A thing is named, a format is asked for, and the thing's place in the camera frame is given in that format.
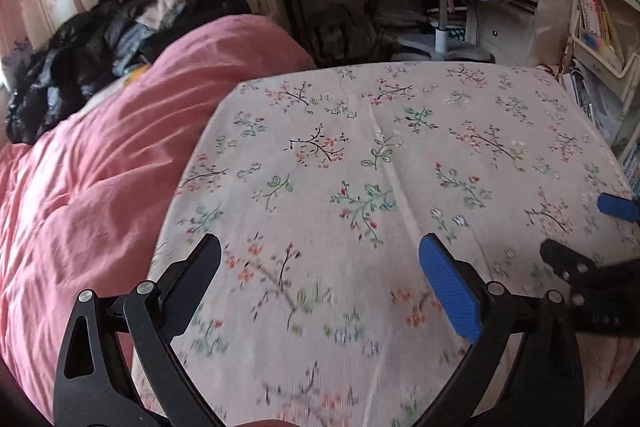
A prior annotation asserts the grey blue garment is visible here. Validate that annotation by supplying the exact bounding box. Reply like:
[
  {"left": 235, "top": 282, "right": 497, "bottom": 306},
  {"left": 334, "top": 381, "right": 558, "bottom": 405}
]
[{"left": 112, "top": 19, "right": 153, "bottom": 75}]

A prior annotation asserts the black puffer jacket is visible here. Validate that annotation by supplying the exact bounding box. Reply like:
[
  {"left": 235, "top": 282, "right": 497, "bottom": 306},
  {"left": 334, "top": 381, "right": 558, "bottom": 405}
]
[{"left": 6, "top": 0, "right": 156, "bottom": 145}]

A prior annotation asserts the white paper bag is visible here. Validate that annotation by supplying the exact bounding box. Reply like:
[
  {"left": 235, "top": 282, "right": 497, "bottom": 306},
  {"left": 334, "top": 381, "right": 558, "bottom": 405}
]
[{"left": 532, "top": 0, "right": 581, "bottom": 68}]

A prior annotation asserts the cream bookshelf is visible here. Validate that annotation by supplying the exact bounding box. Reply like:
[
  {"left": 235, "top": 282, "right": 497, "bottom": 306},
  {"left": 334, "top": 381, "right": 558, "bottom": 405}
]
[{"left": 560, "top": 0, "right": 640, "bottom": 198}]

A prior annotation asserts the floral printed cloth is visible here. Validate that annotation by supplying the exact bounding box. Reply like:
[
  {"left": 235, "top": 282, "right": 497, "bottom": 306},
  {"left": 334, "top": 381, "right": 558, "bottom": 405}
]
[{"left": 132, "top": 62, "right": 636, "bottom": 427}]

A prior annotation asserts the row of upright books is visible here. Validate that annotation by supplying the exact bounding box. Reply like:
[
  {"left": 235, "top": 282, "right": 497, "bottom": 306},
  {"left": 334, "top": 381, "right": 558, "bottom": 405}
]
[{"left": 577, "top": 0, "right": 618, "bottom": 52}]

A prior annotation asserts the pile of papers and booklets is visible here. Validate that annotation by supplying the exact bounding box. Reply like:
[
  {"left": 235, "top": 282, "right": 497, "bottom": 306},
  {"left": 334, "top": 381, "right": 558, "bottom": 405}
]
[{"left": 560, "top": 59, "right": 626, "bottom": 142}]

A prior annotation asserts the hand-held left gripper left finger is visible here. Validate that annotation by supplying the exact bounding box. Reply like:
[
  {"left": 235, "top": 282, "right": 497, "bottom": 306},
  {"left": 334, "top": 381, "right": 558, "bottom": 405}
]
[{"left": 52, "top": 233, "right": 223, "bottom": 427}]

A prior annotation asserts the black fur garment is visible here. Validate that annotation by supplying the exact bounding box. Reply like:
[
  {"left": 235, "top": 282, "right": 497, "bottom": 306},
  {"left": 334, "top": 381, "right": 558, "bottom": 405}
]
[{"left": 145, "top": 0, "right": 253, "bottom": 62}]

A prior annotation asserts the camouflage backpack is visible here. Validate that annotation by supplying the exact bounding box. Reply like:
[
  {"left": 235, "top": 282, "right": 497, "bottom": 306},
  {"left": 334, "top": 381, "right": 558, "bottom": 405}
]
[{"left": 305, "top": 4, "right": 376, "bottom": 62}]

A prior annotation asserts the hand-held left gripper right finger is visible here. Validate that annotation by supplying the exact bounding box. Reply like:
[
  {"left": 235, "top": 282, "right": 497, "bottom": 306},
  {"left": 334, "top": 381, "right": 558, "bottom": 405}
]
[{"left": 415, "top": 233, "right": 583, "bottom": 427}]

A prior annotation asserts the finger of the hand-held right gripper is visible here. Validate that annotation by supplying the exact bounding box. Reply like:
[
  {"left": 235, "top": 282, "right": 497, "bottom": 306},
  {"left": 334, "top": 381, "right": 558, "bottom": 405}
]
[
  {"left": 596, "top": 193, "right": 640, "bottom": 223},
  {"left": 540, "top": 238, "right": 598, "bottom": 280}
]

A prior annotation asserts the pink blanket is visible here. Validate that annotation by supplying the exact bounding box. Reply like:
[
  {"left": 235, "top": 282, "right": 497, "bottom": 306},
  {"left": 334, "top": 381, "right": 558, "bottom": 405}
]
[{"left": 0, "top": 14, "right": 318, "bottom": 413}]

